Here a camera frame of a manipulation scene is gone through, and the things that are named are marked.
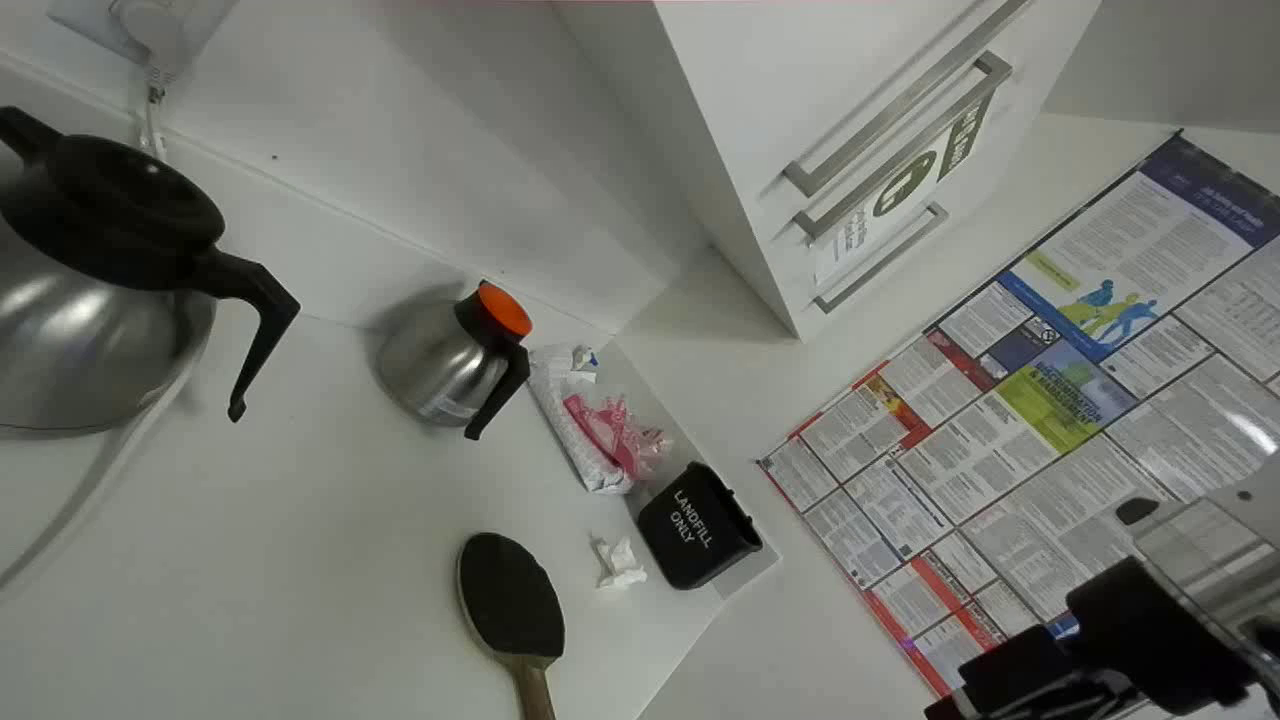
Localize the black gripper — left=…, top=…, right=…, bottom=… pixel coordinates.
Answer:
left=924, top=552, right=1258, bottom=720

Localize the white paper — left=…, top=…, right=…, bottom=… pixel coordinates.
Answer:
left=588, top=533, right=653, bottom=594

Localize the black landfill bin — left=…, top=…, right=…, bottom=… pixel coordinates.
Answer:
left=633, top=459, right=768, bottom=591

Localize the green white sign sticker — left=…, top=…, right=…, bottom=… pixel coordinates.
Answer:
left=808, top=85, right=1004, bottom=291

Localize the white cabinet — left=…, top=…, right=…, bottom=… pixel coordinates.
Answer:
left=553, top=0, right=1103, bottom=340

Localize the steel carafe orange lid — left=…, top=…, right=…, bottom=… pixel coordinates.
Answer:
left=371, top=275, right=535, bottom=444

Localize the large steel coffee pot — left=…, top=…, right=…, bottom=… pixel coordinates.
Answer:
left=0, top=105, right=306, bottom=441

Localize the printed wall poster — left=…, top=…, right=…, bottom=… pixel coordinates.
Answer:
left=756, top=126, right=1280, bottom=703

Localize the metal bar cabinet handle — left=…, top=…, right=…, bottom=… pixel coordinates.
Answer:
left=777, top=0, right=1034, bottom=198
left=808, top=198, right=953, bottom=318
left=787, top=46, right=1016, bottom=243

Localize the white power cable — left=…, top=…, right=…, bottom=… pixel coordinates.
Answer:
left=0, top=346, right=208, bottom=591

